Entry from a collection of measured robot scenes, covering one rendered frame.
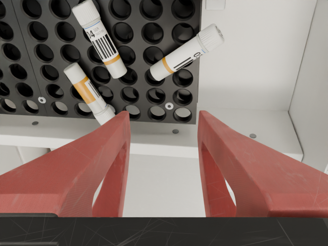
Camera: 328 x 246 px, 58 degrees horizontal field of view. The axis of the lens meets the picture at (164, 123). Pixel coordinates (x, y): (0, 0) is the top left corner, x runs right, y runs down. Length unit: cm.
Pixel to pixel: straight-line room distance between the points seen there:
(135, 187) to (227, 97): 26
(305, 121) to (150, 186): 29
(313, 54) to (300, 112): 5
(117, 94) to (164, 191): 29
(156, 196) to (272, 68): 30
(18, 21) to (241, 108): 19
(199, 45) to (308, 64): 11
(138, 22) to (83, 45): 4
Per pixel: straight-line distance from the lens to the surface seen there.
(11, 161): 44
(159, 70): 18
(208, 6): 23
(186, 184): 46
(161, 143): 23
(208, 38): 17
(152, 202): 50
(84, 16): 18
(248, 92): 27
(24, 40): 21
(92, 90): 20
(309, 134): 23
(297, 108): 27
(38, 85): 23
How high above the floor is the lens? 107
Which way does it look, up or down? 53 degrees down
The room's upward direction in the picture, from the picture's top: 167 degrees counter-clockwise
